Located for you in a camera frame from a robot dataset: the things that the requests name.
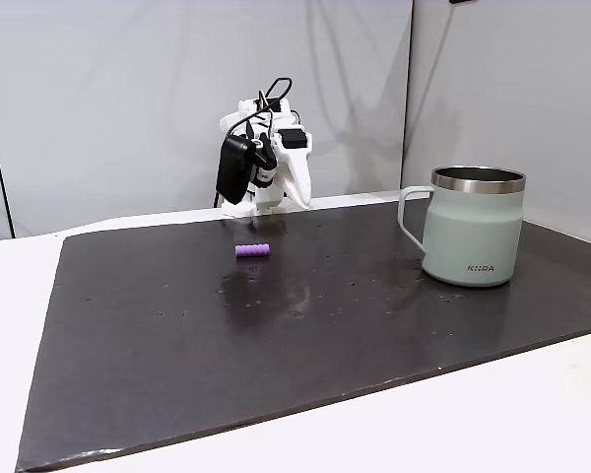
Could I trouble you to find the purple ribbed pen grip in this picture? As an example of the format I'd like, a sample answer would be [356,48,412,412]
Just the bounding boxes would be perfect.
[234,242,272,260]

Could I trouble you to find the black table mat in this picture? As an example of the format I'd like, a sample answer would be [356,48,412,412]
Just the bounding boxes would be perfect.
[15,199,591,473]

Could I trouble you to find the pale green steel mug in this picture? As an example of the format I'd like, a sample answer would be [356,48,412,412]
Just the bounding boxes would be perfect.
[397,166,527,289]

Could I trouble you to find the black oval camera box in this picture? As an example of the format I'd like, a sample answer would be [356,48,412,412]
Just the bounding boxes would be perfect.
[215,135,257,206]

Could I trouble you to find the black camera cable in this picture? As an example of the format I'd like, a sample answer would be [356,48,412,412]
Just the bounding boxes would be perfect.
[226,77,294,144]

